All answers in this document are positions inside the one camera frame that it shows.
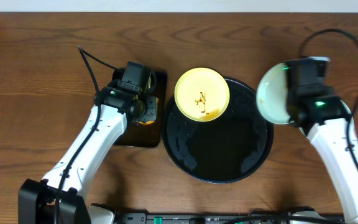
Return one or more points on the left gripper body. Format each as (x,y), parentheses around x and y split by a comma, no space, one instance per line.
(150,109)

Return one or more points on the green and orange sponge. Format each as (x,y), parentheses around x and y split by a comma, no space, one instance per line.
(151,111)

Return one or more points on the yellow plate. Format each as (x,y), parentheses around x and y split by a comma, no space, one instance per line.
(202,94)

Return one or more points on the light blue plate front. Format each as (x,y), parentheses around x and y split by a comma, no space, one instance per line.
(271,96)

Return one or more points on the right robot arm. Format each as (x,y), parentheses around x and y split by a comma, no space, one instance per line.
(329,127)

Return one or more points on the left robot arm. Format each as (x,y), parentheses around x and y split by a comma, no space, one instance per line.
(127,111)

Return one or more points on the black rectangular tray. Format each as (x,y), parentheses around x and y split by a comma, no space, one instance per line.
(147,135)

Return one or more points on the black round tray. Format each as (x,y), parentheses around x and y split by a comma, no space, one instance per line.
(224,150)

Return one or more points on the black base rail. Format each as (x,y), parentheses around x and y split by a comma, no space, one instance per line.
(143,218)

